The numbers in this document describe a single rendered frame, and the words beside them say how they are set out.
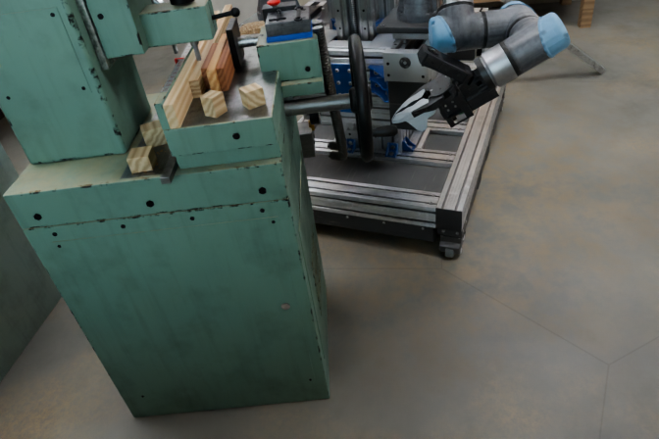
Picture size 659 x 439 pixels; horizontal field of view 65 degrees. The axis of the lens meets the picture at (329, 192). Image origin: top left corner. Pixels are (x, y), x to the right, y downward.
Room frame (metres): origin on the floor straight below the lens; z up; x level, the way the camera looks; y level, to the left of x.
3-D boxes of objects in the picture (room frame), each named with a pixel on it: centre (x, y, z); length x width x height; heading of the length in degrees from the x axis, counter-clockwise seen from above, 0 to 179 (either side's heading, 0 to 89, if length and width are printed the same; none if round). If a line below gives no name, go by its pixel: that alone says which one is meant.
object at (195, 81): (1.30, 0.23, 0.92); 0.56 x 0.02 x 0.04; 177
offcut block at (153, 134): (1.05, 0.37, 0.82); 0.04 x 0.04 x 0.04; 19
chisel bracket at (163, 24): (1.12, 0.26, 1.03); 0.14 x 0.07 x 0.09; 87
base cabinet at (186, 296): (1.12, 0.36, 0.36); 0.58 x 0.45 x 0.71; 87
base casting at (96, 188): (1.12, 0.36, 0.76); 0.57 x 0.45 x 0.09; 87
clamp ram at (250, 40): (1.19, 0.13, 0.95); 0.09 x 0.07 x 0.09; 177
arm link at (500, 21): (1.05, -0.42, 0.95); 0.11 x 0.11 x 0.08; 84
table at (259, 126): (1.19, 0.13, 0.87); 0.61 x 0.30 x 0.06; 177
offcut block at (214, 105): (0.94, 0.20, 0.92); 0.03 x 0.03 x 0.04; 53
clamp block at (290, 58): (1.18, 0.04, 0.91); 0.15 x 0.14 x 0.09; 177
